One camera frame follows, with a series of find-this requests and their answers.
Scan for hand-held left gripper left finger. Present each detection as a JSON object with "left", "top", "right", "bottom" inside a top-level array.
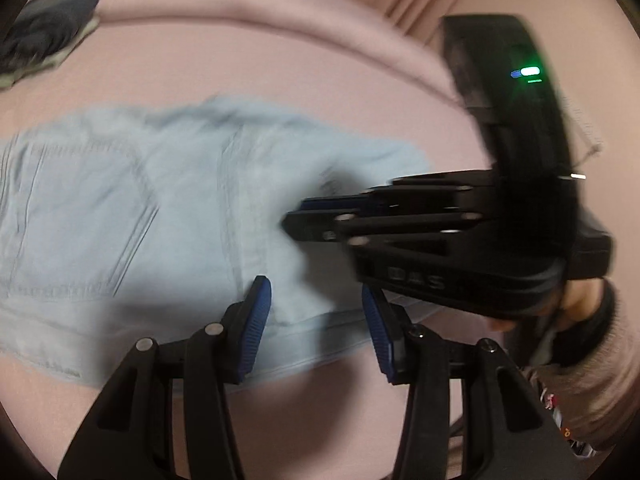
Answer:
[{"left": 57, "top": 275, "right": 273, "bottom": 480}]

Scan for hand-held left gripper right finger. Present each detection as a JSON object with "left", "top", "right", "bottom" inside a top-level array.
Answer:
[{"left": 361, "top": 285, "right": 586, "bottom": 480}]

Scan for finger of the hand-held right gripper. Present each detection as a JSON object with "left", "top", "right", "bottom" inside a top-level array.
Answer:
[
  {"left": 299, "top": 172, "right": 496, "bottom": 211},
  {"left": 282, "top": 208, "right": 501, "bottom": 256}
]

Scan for light blue strawberry pants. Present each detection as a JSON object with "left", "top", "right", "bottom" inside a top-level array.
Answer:
[{"left": 0, "top": 97, "right": 433, "bottom": 391}]

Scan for person's right hand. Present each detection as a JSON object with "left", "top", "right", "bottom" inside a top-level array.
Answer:
[{"left": 539, "top": 277, "right": 618, "bottom": 367}]

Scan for pink duvet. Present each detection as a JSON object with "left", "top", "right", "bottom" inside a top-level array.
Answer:
[{"left": 30, "top": 0, "right": 466, "bottom": 106}]

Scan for dark grey shoe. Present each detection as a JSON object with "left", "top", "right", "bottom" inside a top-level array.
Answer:
[{"left": 0, "top": 0, "right": 103, "bottom": 76}]

